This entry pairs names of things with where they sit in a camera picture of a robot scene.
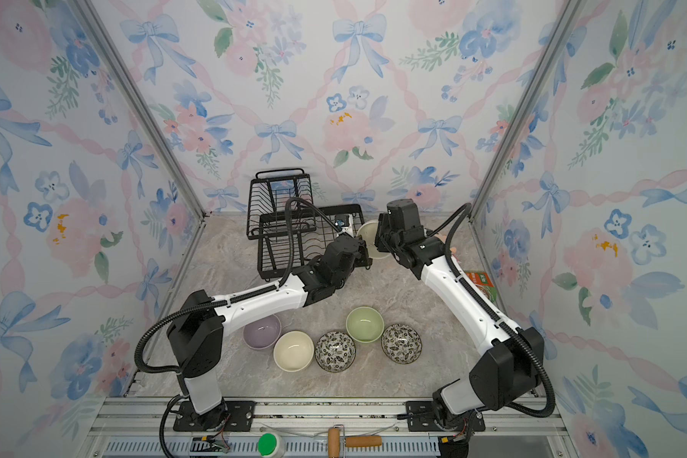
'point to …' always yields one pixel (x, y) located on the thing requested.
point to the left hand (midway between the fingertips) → (365, 236)
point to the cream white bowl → (293, 351)
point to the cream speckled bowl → (368, 231)
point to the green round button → (266, 444)
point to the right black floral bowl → (401, 343)
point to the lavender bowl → (262, 333)
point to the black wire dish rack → (270, 189)
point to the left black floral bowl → (335, 351)
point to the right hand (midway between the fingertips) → (377, 214)
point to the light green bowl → (364, 324)
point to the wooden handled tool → (349, 441)
